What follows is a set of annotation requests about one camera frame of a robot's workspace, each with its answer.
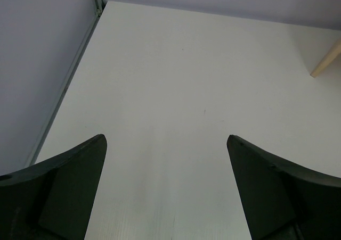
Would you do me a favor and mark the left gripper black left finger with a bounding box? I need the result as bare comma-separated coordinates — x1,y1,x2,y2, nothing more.
1,134,107,239

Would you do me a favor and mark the wooden two-tier shelf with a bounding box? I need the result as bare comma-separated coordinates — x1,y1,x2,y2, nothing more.
310,39,341,78

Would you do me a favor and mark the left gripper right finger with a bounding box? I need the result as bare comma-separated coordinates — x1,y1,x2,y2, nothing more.
226,135,340,239

